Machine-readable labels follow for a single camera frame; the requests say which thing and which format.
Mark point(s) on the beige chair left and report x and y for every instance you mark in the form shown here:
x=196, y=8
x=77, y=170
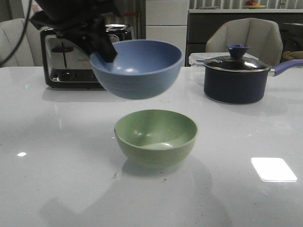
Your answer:
x=29, y=53

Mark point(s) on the beige chair right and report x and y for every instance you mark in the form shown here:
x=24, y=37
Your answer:
x=262, y=36

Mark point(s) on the black and chrome toaster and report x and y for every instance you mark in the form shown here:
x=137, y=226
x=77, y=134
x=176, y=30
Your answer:
x=64, y=65

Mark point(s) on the green bowl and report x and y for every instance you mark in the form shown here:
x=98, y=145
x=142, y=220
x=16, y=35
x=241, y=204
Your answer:
x=156, y=138

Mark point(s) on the beige chair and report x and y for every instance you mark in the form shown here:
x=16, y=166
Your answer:
x=29, y=53
x=262, y=36

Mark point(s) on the blue bowl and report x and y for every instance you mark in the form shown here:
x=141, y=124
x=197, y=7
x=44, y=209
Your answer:
x=141, y=69

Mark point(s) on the dark counter unit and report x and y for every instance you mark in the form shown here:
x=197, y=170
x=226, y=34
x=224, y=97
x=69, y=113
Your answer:
x=203, y=23

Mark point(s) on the white cabinet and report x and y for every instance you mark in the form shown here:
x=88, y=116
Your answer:
x=166, y=20

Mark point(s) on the dark blue saucepan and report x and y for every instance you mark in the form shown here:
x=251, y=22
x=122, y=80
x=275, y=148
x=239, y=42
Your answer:
x=241, y=87

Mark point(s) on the clear plastic food container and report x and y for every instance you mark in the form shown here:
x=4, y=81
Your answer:
x=197, y=59

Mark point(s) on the fruit plate on counter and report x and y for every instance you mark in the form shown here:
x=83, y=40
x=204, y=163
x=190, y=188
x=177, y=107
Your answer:
x=251, y=4

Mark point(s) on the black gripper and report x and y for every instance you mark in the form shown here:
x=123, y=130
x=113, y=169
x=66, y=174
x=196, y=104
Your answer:
x=81, y=22

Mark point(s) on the glass pot lid blue knob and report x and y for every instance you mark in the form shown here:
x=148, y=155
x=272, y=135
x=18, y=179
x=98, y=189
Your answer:
x=236, y=61

